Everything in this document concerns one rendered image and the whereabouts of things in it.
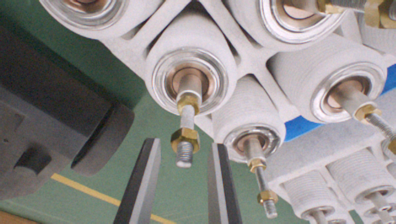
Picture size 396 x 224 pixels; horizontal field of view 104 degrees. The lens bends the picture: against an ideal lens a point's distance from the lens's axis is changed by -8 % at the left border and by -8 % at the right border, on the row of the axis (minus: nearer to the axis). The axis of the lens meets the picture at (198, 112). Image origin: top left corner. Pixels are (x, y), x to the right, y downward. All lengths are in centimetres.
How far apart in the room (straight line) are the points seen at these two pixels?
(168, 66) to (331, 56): 16
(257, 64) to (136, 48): 16
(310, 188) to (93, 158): 49
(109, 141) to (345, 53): 41
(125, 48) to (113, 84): 27
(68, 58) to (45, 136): 22
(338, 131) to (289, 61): 29
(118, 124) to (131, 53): 21
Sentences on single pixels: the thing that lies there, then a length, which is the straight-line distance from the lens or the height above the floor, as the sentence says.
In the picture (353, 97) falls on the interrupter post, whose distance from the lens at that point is 22.
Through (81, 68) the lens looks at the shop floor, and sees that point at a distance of 53.
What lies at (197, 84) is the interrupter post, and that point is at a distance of 15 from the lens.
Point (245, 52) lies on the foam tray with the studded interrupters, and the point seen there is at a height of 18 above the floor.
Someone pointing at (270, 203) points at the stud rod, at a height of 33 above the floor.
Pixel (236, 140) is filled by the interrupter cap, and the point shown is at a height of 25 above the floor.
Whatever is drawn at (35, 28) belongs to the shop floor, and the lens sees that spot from 55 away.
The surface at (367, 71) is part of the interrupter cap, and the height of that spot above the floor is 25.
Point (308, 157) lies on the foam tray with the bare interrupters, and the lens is 48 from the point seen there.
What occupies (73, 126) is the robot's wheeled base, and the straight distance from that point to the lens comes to 40.
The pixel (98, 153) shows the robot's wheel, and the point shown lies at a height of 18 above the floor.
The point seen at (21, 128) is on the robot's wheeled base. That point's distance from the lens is 41.
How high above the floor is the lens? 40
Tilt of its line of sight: 52 degrees down
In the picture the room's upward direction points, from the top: 179 degrees counter-clockwise
